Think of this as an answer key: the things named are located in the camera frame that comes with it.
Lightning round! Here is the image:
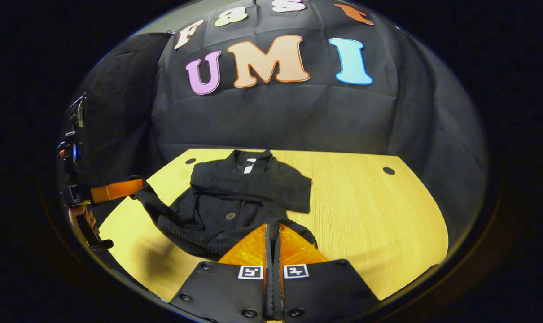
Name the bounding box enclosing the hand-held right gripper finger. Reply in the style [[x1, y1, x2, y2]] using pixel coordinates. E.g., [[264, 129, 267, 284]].
[[271, 223, 381, 323], [169, 223, 272, 323]]

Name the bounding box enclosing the black coat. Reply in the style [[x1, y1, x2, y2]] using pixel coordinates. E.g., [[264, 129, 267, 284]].
[[132, 150, 318, 258]]

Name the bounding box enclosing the black backdrop cloth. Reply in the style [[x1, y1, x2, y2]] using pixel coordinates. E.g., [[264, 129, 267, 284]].
[[58, 0, 487, 234]]

